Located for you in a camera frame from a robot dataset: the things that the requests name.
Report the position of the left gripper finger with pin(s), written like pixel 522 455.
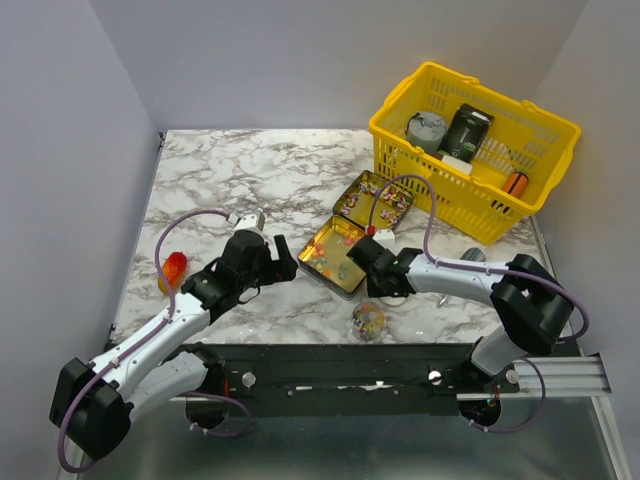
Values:
pixel 285 267
pixel 270 277

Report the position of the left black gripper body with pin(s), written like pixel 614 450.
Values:
pixel 265 264

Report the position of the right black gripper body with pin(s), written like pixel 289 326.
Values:
pixel 374 288

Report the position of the hinged candy tin box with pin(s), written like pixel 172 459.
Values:
pixel 365 202

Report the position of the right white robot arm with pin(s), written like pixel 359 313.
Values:
pixel 532 310

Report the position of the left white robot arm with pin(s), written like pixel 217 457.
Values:
pixel 93 402

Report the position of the gold jar lid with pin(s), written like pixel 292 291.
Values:
pixel 395 301

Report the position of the clear glass jar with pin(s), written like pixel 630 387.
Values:
pixel 368 321

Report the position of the orange red toy fruit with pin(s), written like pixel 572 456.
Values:
pixel 174 269

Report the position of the white box in basket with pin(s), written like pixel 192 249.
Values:
pixel 460 166

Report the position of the grey tape roll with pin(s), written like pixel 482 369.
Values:
pixel 426 130

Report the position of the yellow plastic basket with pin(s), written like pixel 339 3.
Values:
pixel 482 160

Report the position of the orange cylinder bottle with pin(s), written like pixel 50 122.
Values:
pixel 516 184

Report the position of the black product box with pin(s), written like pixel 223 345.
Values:
pixel 466 133

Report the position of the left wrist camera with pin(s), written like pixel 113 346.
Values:
pixel 253 221

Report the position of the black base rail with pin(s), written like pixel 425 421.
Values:
pixel 326 380

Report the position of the aluminium frame rail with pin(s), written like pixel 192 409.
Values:
pixel 564 377

